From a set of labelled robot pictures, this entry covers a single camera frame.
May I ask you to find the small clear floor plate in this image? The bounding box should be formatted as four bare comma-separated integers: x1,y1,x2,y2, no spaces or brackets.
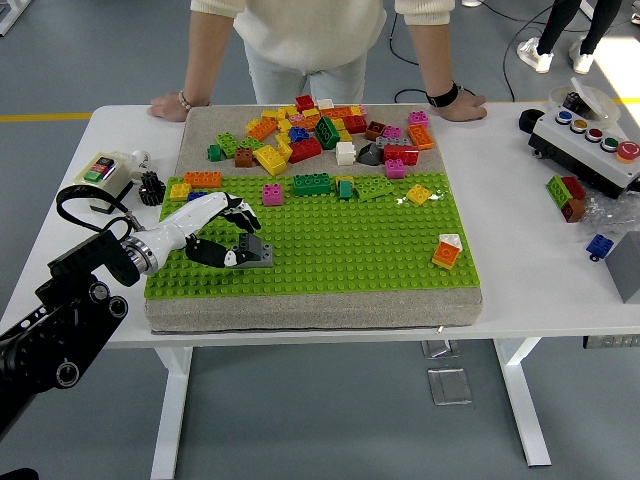
421,339,454,359

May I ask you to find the person's right hand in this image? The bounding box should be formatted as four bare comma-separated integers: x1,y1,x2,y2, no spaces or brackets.
146,92,187,122

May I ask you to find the person's left hand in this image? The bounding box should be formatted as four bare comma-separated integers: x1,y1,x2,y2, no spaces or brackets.
437,92,489,123

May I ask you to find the white button control box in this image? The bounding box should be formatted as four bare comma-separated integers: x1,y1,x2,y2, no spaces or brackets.
528,107,640,201

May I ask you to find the dark green 2x4 brick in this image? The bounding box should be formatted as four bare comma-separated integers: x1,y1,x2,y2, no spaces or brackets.
292,173,334,198
313,115,343,150

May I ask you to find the person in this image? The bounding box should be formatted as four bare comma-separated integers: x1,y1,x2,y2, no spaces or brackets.
189,0,457,106
515,0,624,75

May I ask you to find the grey box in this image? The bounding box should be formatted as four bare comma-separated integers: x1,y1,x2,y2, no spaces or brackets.
603,229,640,305

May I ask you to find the orange 2x2 brick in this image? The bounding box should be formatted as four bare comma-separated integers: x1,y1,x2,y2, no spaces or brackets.
430,239,460,271

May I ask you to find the table control panel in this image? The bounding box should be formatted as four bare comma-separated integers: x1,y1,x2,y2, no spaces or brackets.
582,333,640,350

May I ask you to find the clear round container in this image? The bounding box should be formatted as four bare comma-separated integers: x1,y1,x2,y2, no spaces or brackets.
548,77,621,126

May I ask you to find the dark grey 2x2 brick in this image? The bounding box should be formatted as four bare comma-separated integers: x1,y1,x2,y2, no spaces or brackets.
237,232,266,264

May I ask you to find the black tape roll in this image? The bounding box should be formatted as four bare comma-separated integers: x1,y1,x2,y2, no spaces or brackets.
518,108,547,135

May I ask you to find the dark grey slope brick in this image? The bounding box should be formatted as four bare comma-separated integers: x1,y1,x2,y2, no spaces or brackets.
356,142,383,166

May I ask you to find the clear plastic bag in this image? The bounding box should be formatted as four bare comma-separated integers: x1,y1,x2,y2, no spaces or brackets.
579,187,640,241

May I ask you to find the black gear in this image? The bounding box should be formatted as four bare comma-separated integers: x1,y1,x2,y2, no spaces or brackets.
135,170,166,207

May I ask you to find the large yellow brick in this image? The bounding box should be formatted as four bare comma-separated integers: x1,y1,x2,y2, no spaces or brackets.
252,144,290,176

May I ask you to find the light grey 2x4 brick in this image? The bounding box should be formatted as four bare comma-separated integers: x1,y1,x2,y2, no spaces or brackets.
230,243,275,270

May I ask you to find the blue brick keychain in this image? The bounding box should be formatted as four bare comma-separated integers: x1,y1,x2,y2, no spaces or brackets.
585,233,615,262

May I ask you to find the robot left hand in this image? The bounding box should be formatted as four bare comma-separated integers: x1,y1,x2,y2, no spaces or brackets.
144,190,263,271

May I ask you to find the green baseplate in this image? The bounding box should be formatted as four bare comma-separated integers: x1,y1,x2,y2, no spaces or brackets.
142,171,476,300

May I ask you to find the white table leg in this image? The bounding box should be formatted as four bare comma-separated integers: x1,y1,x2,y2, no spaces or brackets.
149,345,195,480
492,337,552,469

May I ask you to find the green brick with circles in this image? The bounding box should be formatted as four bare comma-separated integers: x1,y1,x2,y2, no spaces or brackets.
545,175,572,206

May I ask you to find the light green 2x4 brick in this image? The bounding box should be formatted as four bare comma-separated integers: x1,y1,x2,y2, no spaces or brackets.
352,175,396,202

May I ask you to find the cream switch box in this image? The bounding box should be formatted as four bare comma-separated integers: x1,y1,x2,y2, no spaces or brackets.
72,150,135,214

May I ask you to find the black wristwatch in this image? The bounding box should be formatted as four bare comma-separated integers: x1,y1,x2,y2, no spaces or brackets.
425,81,461,108

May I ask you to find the white furniture frame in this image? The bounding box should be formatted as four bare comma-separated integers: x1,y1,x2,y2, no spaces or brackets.
0,0,26,37

